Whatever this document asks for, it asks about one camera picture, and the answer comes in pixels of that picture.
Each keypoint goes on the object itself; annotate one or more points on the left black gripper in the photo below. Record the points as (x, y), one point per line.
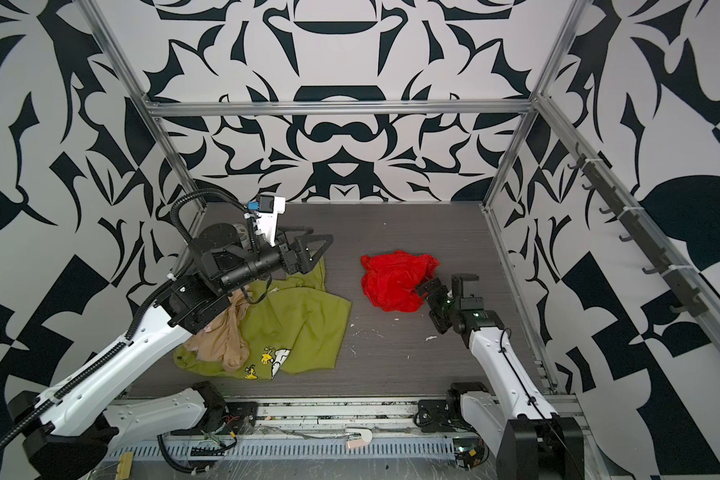
(292, 257)

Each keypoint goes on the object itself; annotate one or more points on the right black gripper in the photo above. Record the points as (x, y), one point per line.
(435, 298)

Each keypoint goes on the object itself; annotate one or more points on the red t-shirt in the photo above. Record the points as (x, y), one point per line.
(390, 280)

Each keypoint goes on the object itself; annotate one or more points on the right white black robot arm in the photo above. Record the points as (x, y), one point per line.
(524, 432)

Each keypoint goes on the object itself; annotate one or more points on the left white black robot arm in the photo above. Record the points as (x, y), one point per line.
(71, 427)

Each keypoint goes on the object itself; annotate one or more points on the beige stockings cloth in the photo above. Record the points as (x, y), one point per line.
(221, 340)

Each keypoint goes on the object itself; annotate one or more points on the clear tape roll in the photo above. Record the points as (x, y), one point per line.
(241, 230)

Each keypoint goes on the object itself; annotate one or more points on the green t-shirt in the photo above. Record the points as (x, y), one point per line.
(292, 326)

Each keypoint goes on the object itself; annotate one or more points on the small white tape piece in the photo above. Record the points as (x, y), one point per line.
(358, 438)

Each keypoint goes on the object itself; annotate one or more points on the yellow tag piece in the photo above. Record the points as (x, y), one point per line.
(124, 466)

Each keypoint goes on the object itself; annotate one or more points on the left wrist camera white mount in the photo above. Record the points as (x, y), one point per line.
(263, 212)

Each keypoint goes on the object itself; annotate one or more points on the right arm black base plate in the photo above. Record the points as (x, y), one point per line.
(436, 416)

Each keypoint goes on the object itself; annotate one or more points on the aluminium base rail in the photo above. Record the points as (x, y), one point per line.
(324, 417)

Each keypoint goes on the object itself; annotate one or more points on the small circuit board with wires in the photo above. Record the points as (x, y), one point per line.
(470, 452)

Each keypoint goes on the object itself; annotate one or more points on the white slotted cable duct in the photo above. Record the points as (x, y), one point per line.
(270, 449)

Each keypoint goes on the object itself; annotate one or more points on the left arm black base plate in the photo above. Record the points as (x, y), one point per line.
(238, 417)

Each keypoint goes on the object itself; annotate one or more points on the horizontal aluminium frame bar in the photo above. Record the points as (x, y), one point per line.
(350, 107)

